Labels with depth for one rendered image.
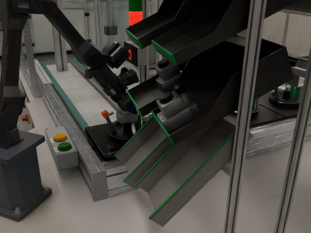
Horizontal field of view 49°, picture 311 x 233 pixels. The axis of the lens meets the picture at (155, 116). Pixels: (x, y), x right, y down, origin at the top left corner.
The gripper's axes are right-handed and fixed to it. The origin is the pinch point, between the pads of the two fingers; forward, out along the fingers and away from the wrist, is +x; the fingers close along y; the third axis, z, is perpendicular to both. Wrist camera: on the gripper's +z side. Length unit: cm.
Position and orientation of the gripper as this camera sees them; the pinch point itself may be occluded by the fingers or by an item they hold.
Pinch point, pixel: (128, 104)
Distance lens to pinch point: 114.7
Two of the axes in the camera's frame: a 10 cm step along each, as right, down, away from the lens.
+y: -4.4, -3.7, 8.2
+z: 7.4, -6.7, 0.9
